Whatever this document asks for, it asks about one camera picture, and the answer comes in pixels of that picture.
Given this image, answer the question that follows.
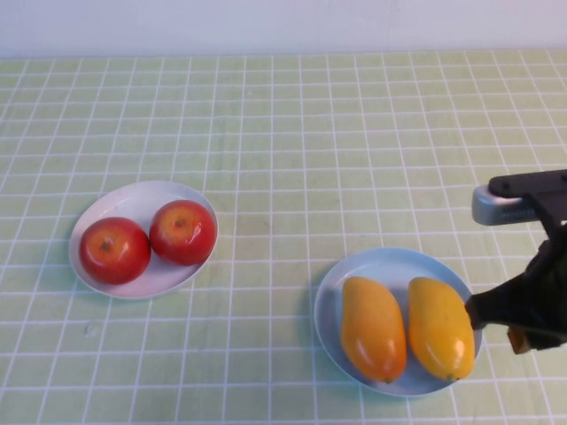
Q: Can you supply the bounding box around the green white checkered tablecloth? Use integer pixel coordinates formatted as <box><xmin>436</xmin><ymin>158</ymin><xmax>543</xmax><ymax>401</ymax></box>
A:
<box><xmin>0</xmin><ymin>49</ymin><xmax>567</xmax><ymax>425</ymax></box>

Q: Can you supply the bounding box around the red apple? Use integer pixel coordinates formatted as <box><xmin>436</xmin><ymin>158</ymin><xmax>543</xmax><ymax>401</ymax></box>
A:
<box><xmin>78</xmin><ymin>216</ymin><xmax>152</xmax><ymax>286</ymax></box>
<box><xmin>149</xmin><ymin>199</ymin><xmax>219</xmax><ymax>267</ymax></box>

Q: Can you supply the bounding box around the orange yellow mango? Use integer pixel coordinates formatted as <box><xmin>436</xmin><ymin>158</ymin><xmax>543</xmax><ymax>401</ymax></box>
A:
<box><xmin>339</xmin><ymin>276</ymin><xmax>408</xmax><ymax>384</ymax></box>

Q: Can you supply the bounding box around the light blue round plate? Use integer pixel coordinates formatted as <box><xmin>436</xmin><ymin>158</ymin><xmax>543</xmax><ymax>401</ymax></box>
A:
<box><xmin>313</xmin><ymin>246</ymin><xmax>484</xmax><ymax>398</ymax></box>

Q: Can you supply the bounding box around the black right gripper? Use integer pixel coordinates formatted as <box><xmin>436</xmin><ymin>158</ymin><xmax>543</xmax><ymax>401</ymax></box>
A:
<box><xmin>464</xmin><ymin>220</ymin><xmax>567</xmax><ymax>356</ymax></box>

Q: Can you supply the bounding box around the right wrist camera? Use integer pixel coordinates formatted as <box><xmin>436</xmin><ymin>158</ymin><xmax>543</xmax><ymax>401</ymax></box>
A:
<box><xmin>471</xmin><ymin>169</ymin><xmax>567</xmax><ymax>243</ymax></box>

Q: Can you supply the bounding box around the whitish round plastic plate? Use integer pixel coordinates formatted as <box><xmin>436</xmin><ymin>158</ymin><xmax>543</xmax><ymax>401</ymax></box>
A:
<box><xmin>68</xmin><ymin>180</ymin><xmax>220</xmax><ymax>301</ymax></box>

